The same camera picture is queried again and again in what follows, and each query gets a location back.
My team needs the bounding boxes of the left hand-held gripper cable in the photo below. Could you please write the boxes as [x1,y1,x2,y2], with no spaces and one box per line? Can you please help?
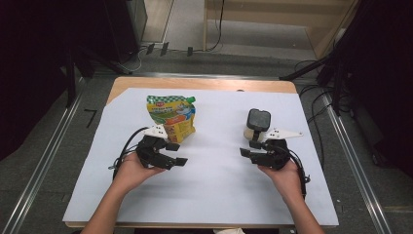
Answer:
[108,126,149,180]

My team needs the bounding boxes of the yellow spouted sauce pouch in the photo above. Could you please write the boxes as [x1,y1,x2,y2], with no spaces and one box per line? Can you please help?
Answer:
[145,95,198,144]

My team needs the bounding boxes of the black cabinet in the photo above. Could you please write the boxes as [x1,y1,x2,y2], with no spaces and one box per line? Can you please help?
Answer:
[103,0,149,64]

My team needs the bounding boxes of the hand-held gripper cable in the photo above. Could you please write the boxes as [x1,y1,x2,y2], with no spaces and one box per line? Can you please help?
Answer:
[285,147,312,200]
[108,126,149,180]

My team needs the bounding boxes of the metal cross rail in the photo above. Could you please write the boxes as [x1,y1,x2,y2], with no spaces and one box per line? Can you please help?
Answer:
[94,71,284,81]

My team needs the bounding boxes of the black floor cables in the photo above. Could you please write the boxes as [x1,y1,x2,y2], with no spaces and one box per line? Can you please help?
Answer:
[293,59,356,171]

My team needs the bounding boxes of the light wooden shelf frame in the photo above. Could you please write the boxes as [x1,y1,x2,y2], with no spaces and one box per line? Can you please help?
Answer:
[203,0,360,60]

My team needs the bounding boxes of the long metal floor rail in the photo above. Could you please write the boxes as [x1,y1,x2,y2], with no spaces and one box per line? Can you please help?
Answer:
[0,84,86,234]
[319,91,394,234]

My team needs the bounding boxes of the person's left hand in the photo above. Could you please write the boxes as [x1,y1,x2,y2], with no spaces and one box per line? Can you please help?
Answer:
[111,151,167,196]

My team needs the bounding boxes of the right hand-held gripper cable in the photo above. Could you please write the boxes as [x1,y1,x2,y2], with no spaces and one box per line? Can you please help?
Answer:
[285,147,312,200]

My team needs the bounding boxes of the white cloth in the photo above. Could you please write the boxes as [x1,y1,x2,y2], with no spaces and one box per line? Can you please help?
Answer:
[212,227,246,234]

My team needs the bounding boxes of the person's right hand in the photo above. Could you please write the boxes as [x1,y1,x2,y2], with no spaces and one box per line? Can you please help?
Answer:
[257,159,303,206]

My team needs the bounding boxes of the white floor cable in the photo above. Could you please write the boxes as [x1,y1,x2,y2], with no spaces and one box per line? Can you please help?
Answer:
[119,48,144,73]

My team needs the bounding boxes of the hanging black cable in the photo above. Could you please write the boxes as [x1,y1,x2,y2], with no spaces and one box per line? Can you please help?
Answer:
[207,0,226,53]

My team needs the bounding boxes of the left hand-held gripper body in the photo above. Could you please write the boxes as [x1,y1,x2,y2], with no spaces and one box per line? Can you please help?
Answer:
[135,125,178,171]

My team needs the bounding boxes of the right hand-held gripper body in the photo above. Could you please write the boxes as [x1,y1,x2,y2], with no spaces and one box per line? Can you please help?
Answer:
[251,128,305,171]

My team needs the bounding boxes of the black stand leg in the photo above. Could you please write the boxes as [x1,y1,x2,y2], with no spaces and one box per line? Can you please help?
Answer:
[279,57,329,82]

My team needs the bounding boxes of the clear jar with black lid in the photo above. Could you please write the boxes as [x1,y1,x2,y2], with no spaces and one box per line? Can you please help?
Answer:
[243,108,272,142]

